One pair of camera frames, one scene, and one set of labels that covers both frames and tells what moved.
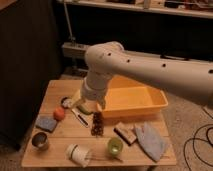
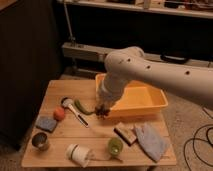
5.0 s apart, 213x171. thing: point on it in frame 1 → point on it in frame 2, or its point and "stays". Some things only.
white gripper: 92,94 → 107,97
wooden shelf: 197,8 stays
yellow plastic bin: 125,95 stays
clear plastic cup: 77,154 stays
